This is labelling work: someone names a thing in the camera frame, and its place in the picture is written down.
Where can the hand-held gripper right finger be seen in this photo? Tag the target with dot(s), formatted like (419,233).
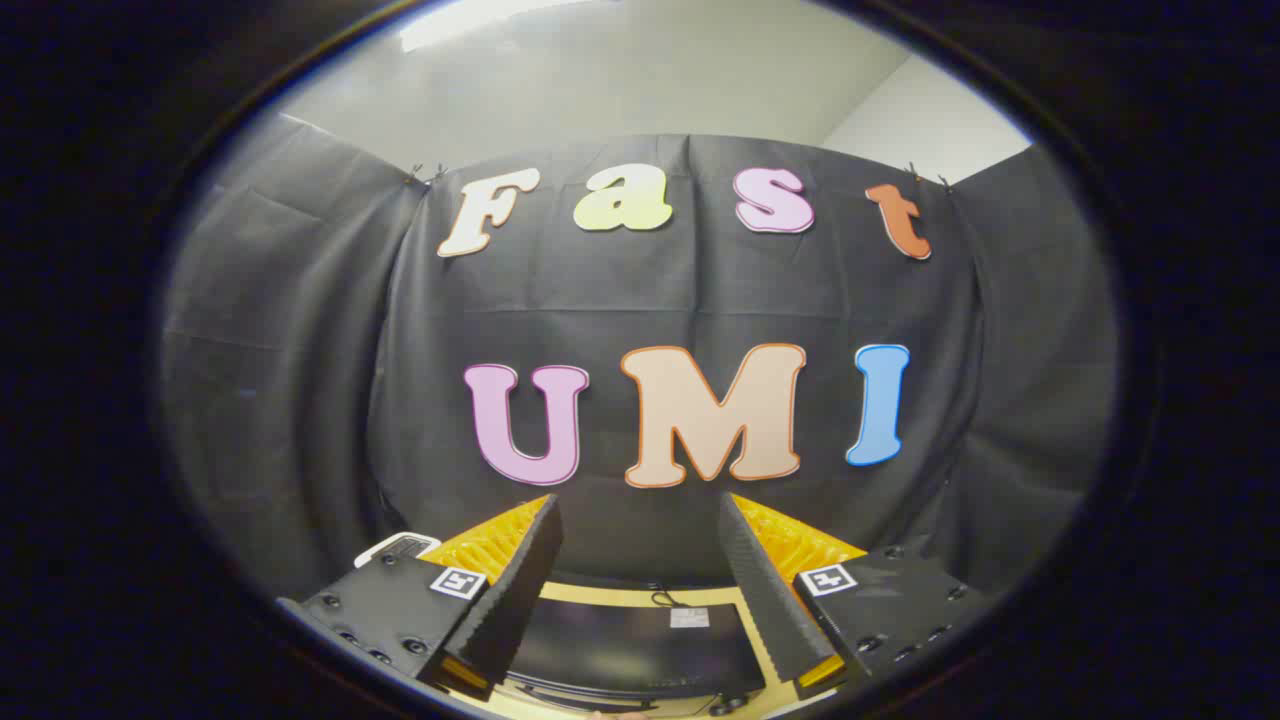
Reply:
(760,590)

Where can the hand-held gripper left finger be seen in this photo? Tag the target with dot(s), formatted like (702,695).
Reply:
(520,590)

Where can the black toaster oven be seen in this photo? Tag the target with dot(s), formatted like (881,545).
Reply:
(620,650)

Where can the white plastic box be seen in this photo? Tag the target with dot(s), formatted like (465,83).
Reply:
(395,545)

